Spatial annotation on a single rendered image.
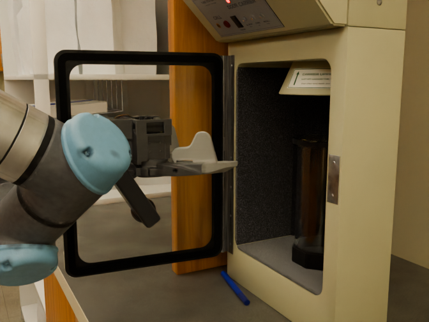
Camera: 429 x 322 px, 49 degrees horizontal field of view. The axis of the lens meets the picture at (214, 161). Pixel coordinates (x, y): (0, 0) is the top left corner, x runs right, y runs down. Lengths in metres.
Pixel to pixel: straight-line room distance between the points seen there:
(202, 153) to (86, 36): 1.25
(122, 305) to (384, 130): 0.54
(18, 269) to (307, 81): 0.49
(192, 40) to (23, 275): 0.57
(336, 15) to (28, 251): 0.47
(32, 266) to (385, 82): 0.52
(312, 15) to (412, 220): 0.65
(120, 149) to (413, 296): 0.68
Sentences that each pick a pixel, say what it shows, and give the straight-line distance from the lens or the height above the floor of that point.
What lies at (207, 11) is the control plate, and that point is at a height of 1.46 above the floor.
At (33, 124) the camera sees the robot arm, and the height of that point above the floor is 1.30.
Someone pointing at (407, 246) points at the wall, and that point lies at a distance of 1.21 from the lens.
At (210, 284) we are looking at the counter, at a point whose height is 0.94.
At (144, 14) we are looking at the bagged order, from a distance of 2.01.
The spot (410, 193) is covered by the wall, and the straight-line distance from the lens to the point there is 1.18.
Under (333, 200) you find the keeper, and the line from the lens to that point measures 0.70.
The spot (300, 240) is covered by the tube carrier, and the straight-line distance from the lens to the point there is 0.86.
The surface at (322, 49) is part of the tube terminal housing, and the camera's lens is 0.71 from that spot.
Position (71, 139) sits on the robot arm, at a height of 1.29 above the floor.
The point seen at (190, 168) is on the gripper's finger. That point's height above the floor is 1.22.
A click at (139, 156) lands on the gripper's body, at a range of 0.66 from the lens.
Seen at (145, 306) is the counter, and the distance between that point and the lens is 0.90.
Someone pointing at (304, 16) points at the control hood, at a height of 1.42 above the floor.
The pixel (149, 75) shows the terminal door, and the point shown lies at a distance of 0.87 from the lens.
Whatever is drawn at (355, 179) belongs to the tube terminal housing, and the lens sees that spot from 0.71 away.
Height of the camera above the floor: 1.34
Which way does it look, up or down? 10 degrees down
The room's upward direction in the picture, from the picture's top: straight up
